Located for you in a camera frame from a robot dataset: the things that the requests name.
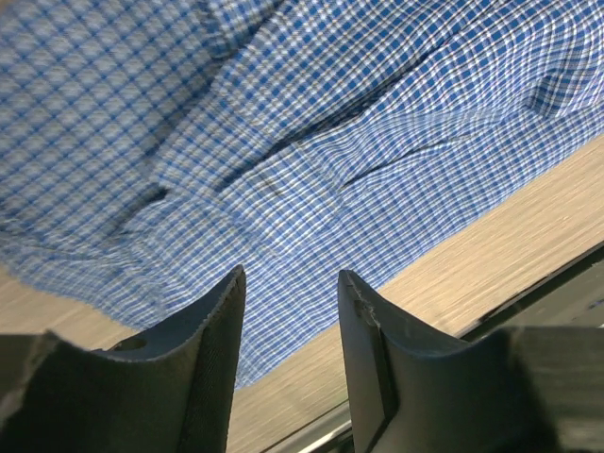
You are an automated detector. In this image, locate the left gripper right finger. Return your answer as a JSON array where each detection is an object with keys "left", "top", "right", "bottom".
[{"left": 338, "top": 271, "right": 603, "bottom": 452}]

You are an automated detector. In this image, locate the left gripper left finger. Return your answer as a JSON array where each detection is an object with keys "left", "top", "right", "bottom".
[{"left": 1, "top": 267, "right": 246, "bottom": 452}]

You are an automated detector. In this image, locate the blue checked long sleeve shirt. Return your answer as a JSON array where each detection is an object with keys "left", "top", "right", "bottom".
[{"left": 1, "top": 1, "right": 603, "bottom": 387}]

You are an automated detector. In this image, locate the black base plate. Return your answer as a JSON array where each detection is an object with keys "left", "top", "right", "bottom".
[{"left": 274, "top": 246, "right": 603, "bottom": 452}]

